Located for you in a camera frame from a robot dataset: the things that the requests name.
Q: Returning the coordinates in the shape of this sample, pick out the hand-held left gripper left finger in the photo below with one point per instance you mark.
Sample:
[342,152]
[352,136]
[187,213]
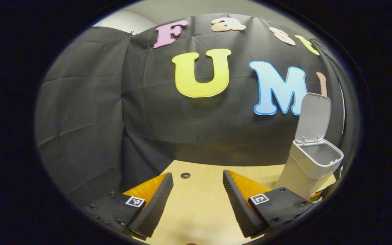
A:
[155,207]

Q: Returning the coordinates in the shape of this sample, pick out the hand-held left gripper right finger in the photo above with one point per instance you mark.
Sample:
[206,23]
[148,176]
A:
[238,207]

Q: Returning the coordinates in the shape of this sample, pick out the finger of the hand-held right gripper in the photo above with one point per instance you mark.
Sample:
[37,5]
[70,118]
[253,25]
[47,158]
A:
[316,196]

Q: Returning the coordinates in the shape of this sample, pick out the white desktop garbage bin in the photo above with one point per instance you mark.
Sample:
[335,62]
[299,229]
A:
[313,119]

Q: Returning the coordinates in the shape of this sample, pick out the wooden desktop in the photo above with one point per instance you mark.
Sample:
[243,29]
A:
[199,204]

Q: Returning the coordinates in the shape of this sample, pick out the black backdrop cloth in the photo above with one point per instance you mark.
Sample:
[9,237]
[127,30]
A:
[114,102]

